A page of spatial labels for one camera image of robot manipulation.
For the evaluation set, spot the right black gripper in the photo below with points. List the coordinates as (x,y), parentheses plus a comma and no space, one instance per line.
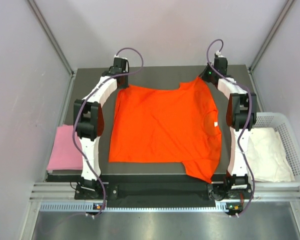
(203,75)

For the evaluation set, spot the orange t-shirt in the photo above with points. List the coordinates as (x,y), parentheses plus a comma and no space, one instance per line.
(168,126)

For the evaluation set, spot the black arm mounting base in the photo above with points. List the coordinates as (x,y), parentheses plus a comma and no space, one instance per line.
(116,187)

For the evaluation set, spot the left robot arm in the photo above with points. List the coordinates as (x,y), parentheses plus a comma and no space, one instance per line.
(89,126)

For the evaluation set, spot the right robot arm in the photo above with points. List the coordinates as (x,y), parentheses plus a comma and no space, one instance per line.
(240,117)

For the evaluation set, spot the white t-shirt in basket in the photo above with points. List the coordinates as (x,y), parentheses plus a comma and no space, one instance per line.
(267,158)

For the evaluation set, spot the white plastic basket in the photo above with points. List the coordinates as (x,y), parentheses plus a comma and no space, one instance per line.
(281,125)

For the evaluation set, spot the folded pink t-shirt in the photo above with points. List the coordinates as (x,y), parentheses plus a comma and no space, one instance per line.
(65,155)

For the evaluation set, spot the slotted cable duct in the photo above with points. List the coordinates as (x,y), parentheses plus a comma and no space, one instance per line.
(94,207)

